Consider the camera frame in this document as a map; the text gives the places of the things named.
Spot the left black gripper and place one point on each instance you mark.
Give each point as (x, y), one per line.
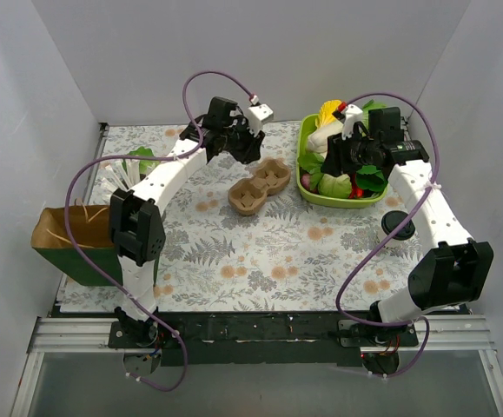
(242, 142)

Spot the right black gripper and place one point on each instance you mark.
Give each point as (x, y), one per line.
(337, 153)

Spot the brown pulp cup carrier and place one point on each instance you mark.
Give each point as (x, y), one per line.
(249, 195)

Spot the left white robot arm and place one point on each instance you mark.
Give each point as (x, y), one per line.
(198, 143)

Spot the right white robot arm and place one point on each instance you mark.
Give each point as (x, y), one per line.
(454, 267)

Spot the red pepper toy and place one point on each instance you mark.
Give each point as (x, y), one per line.
(357, 191)

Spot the purple onion toy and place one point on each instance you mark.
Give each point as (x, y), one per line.
(308, 184)

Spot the large napa cabbage toy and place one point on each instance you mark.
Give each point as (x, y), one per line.
(317, 141)

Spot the yellow leafy vegetable toy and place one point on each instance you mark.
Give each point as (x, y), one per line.
(329, 112)

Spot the green plastic basket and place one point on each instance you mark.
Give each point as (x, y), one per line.
(307, 127)

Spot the brown green paper bag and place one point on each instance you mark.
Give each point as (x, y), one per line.
(100, 245)

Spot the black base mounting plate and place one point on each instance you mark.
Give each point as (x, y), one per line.
(259, 337)

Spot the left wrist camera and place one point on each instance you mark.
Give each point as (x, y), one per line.
(258, 116)

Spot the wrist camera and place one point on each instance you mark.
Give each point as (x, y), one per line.
(348, 115)
(258, 116)

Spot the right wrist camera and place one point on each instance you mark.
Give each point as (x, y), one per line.
(348, 115)

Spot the aluminium frame rail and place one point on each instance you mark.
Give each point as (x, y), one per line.
(445, 331)

